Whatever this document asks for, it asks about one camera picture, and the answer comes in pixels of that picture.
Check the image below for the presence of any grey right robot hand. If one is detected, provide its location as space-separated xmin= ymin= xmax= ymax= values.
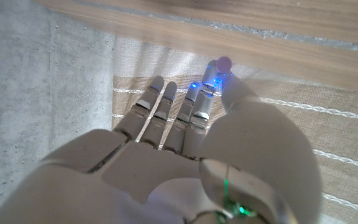
xmin=0 ymin=59 xmax=323 ymax=224

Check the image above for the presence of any grey tape outline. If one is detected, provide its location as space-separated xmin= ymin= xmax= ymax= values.
xmin=73 ymin=0 xmax=358 ymax=53

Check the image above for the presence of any beige striped cloth backdrop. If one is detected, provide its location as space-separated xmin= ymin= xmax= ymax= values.
xmin=112 ymin=35 xmax=358 ymax=224

